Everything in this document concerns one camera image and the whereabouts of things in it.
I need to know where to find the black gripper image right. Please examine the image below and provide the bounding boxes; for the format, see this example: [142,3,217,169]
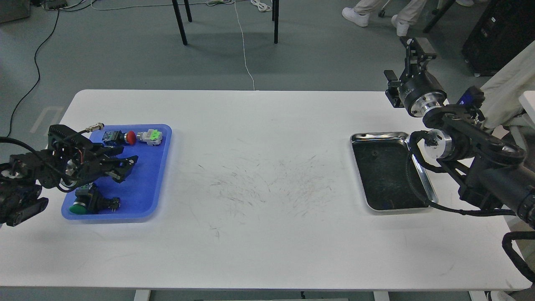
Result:
[384,36,447,117]

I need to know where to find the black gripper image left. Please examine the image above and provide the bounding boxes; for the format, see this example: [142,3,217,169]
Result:
[40,122,139,191]

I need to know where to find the blue plastic tray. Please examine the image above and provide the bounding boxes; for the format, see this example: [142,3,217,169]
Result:
[61,124,172,223]

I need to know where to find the silver metal tray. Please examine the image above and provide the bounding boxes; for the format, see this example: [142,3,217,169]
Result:
[350,132,438,214]

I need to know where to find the person white shoe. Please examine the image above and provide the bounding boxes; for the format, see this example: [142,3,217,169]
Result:
[341,7,370,27]

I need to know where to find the beige cloth cover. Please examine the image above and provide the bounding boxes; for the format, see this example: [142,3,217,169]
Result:
[480,42,535,129]

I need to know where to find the black equipment case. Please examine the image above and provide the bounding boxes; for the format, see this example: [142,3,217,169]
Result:
[461,0,535,77]

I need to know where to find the black chair leg right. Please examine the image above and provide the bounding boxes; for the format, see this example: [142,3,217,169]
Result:
[271,0,280,44]

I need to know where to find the black chair leg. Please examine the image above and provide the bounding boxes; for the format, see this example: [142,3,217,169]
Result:
[171,0,193,46]
[271,0,280,44]

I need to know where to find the black chair leg left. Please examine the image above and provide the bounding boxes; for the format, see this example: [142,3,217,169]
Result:
[171,0,193,46]

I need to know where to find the red push button switch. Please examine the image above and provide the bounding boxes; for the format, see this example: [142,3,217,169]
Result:
[102,131,136,146]

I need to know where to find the green white switch module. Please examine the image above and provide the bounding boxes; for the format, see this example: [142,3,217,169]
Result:
[136,128,163,146]

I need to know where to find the green push button switch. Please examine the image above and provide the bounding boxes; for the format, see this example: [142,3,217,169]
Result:
[69,183,121,215]

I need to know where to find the black floor cable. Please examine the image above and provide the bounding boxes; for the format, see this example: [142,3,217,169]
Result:
[0,0,97,138]

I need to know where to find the white floor cable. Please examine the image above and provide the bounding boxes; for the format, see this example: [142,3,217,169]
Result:
[207,0,272,91]

